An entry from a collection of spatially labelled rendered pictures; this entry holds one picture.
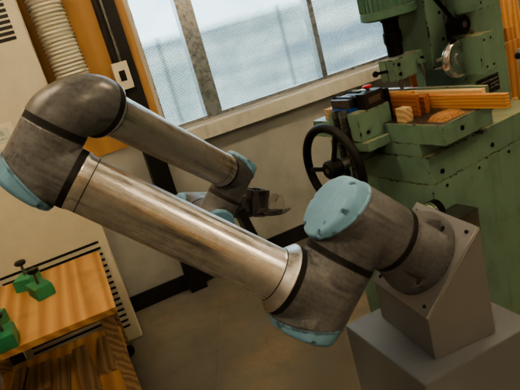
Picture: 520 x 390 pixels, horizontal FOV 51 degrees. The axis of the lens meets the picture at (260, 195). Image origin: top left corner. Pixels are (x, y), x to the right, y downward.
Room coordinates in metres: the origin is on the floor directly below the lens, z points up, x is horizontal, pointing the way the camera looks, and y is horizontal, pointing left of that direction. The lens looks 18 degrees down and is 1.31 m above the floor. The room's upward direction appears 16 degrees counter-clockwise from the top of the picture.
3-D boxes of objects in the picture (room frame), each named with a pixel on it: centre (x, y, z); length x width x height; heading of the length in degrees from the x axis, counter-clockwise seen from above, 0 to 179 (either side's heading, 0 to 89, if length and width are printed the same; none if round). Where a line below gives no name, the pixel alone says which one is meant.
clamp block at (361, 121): (1.71, -0.37, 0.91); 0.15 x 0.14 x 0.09; 27
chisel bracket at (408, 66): (1.80, -0.56, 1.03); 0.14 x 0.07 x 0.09; 117
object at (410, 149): (1.76, -0.49, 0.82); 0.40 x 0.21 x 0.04; 27
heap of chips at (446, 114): (1.54, -0.58, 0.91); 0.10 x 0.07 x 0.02; 117
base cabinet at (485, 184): (1.85, -0.65, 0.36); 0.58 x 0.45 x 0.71; 117
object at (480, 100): (1.72, -0.58, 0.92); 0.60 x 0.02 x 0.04; 27
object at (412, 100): (1.73, -0.48, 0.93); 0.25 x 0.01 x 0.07; 27
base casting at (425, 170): (1.85, -0.65, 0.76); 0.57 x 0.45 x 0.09; 117
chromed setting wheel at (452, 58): (1.74, -0.72, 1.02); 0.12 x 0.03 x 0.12; 117
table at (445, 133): (1.75, -0.45, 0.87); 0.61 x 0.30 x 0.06; 27
